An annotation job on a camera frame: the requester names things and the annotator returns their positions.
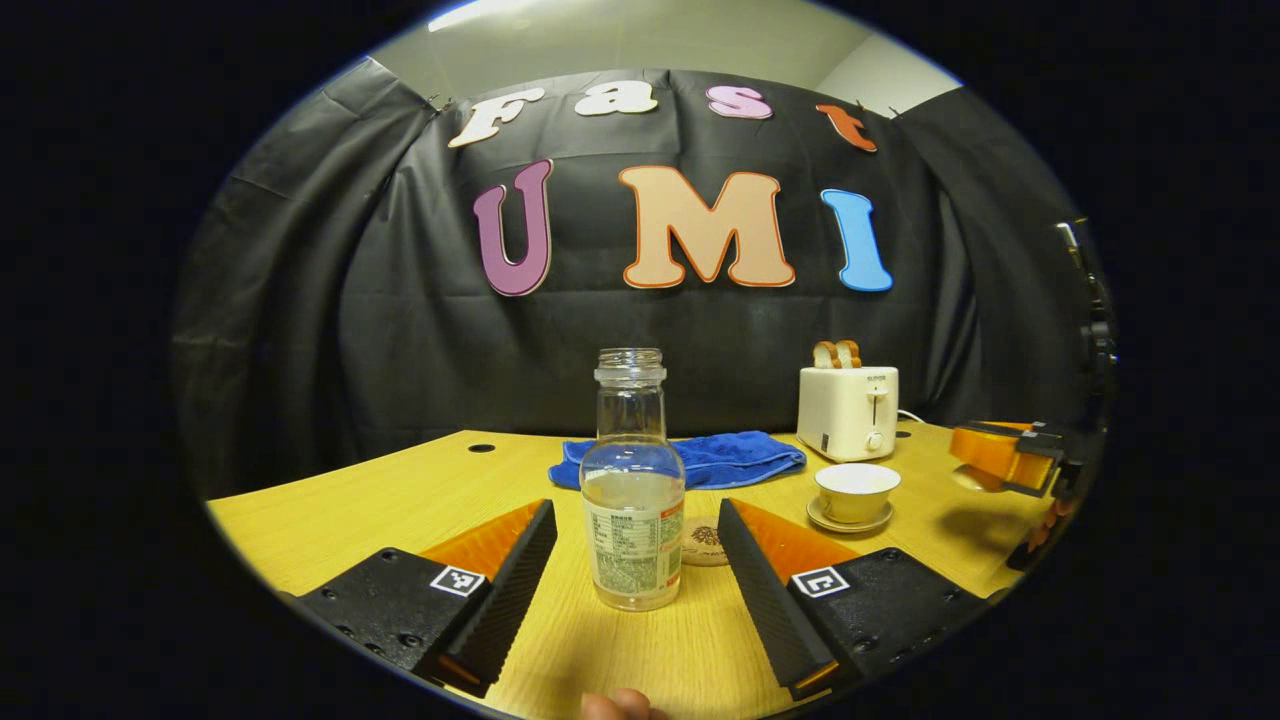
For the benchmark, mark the dark metal stand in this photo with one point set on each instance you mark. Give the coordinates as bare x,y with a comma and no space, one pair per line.
1095,320

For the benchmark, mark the white toaster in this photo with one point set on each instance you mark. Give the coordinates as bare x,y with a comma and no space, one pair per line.
845,415

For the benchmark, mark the black backdrop cloth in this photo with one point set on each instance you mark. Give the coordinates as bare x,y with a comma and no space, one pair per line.
400,330

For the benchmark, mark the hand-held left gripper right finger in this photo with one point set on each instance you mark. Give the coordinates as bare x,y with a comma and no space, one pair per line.
765,600

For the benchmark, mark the cream ceramic teacup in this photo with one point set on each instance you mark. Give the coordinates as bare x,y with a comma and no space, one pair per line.
857,492

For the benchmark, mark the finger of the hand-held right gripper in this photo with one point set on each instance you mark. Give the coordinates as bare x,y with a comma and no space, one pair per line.
1000,455

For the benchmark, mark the round cork coaster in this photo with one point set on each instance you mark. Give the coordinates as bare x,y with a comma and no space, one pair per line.
706,545

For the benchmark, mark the cream ceramic saucer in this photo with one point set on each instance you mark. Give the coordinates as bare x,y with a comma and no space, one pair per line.
850,525

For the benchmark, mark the toast slice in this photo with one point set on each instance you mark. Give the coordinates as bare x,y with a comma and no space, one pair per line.
824,355
849,353

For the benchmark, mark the blue towel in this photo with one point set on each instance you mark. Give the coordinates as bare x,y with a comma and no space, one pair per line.
730,458

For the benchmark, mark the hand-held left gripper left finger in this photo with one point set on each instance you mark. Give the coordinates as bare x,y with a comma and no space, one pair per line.
505,600

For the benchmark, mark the clear glass water bottle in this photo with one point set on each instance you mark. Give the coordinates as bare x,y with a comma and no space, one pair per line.
632,520

